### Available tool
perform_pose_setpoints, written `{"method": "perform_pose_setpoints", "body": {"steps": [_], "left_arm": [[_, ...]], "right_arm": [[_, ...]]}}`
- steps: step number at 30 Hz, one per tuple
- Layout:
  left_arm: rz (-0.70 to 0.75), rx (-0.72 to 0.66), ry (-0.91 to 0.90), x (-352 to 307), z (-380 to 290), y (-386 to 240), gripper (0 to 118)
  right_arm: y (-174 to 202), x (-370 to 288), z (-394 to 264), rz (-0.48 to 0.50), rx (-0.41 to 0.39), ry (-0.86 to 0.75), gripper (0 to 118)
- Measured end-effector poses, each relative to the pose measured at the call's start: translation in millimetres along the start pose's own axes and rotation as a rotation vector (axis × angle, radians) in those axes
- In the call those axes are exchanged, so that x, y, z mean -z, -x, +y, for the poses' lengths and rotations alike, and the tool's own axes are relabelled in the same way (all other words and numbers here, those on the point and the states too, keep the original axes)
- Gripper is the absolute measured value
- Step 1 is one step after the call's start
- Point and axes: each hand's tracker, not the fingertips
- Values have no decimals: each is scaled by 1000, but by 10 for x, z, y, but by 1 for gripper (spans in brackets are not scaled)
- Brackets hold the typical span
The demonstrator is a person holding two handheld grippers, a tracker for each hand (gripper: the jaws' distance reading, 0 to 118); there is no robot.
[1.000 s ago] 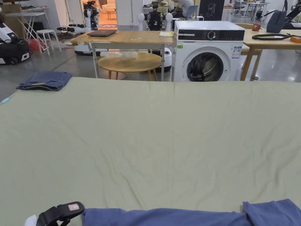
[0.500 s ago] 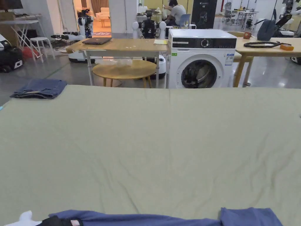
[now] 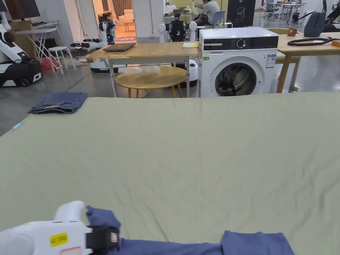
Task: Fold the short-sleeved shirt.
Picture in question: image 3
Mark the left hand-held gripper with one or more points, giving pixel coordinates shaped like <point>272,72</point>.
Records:
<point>39,236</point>

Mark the dark blue shirt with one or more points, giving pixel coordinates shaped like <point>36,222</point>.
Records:
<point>186,248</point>

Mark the bed with pale green sheet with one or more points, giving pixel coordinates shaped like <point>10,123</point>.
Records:
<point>172,159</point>

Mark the folded blue jeans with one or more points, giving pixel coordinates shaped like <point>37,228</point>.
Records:
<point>59,103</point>

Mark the small light blue card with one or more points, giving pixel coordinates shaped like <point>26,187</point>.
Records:
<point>16,126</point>

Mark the white robot with black base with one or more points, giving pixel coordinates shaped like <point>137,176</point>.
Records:
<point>13,63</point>

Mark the white humanoid robot with arms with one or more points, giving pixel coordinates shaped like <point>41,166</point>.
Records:
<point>105,34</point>

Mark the white washing machine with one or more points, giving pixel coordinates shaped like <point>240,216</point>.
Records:
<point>236,61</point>

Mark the white desk with carton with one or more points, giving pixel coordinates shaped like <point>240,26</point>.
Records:
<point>39,33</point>

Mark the black and white humanoid robot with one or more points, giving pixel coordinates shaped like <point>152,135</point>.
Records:
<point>179,30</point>

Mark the cream sofa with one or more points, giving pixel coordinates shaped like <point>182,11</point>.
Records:
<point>126,16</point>

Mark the black standing banner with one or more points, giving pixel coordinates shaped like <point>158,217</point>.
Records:
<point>241,13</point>

